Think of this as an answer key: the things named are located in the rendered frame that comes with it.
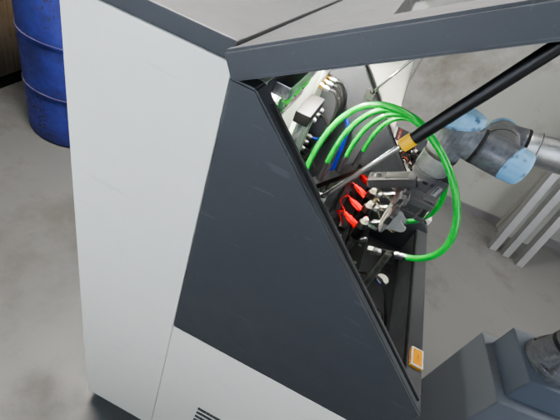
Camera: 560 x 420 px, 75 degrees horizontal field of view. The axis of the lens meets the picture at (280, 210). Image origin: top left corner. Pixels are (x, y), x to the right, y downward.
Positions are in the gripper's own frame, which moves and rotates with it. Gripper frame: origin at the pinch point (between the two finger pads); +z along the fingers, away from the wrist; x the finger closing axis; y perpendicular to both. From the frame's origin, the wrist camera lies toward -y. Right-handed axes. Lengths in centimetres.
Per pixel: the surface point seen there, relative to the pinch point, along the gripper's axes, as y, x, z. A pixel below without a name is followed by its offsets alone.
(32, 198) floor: -161, 33, 110
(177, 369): -32, -35, 51
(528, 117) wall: 102, 247, 13
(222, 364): -21, -35, 36
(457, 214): 7.8, -15.0, -20.8
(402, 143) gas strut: -10.9, -32.7, -36.0
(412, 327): 18.9, -13.0, 14.9
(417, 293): 19.7, -0.1, 14.9
